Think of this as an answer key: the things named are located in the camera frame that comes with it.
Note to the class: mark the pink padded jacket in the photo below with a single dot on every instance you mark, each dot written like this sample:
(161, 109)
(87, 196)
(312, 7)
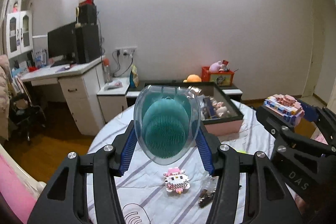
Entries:
(4, 87)

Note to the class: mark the small pink doll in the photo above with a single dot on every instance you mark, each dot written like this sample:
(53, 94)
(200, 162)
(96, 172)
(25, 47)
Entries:
(15, 7)

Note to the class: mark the pink building block model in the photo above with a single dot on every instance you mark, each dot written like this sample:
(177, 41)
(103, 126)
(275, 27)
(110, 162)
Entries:
(284, 106)

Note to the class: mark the dark blue box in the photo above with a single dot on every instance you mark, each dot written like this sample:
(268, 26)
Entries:
(208, 107)

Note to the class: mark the teal brush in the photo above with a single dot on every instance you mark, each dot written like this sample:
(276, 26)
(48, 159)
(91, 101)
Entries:
(165, 129)

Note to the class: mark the white desk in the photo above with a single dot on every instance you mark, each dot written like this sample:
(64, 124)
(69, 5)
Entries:
(78, 92)

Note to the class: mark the small gold trophy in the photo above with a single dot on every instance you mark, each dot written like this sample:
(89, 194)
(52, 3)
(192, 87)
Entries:
(78, 16)

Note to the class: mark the clear bottle orange cap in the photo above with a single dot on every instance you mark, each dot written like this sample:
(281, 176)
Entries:
(107, 71)

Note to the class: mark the clear plastic bag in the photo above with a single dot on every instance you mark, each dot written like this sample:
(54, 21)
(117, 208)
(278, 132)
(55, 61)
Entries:
(210, 182)

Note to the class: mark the black chair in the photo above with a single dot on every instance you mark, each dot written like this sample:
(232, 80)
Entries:
(27, 119)

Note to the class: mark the white glass door cabinet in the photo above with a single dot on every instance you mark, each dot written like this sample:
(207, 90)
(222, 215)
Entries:
(25, 29)

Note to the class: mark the black speaker stack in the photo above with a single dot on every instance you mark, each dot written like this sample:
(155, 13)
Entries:
(88, 44)

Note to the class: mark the pink doll toy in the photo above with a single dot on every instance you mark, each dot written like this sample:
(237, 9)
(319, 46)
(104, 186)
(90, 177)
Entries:
(220, 109)

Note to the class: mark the pink plush pig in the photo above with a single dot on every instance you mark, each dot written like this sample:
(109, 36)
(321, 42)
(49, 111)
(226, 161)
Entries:
(215, 67)

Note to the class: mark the pink bed frame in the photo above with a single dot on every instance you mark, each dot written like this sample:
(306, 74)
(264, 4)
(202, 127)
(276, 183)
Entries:
(15, 187)

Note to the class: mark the white nightstand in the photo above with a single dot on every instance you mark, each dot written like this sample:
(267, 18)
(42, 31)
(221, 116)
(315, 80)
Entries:
(113, 106)

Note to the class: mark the red toy box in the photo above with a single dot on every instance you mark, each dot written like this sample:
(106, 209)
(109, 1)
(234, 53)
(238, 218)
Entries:
(218, 78)

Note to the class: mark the white wall socket strip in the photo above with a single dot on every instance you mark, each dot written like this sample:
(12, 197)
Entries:
(126, 50)

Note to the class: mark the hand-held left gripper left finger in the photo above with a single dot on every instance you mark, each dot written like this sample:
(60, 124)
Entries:
(127, 155)

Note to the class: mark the yellow blue snack bag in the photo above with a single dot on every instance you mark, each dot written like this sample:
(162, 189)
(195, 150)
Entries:
(134, 77)

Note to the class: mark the white door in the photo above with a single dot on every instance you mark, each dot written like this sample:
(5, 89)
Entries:
(321, 56)

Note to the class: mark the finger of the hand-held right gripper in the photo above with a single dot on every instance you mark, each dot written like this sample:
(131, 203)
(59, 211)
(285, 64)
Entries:
(309, 112)
(273, 121)

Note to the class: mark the black computer monitor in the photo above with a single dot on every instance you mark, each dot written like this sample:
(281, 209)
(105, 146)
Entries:
(61, 41)

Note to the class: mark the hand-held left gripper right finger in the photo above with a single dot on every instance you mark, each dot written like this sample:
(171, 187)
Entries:
(207, 155)

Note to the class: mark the pink black storage box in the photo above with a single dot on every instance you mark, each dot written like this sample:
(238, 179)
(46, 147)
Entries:
(225, 125)

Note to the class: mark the crumpled clear plastic wrap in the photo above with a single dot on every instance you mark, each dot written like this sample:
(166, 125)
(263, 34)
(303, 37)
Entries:
(194, 92)

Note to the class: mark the orange plush toy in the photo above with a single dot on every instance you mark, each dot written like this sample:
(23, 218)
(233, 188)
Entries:
(193, 78)

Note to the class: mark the blue picture card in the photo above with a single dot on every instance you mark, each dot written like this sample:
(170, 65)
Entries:
(40, 57)

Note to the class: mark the pink bead cat figure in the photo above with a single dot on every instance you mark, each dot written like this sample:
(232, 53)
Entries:
(176, 180)

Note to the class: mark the black top low cabinet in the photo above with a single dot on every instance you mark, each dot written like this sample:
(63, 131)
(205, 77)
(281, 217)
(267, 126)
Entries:
(232, 91)

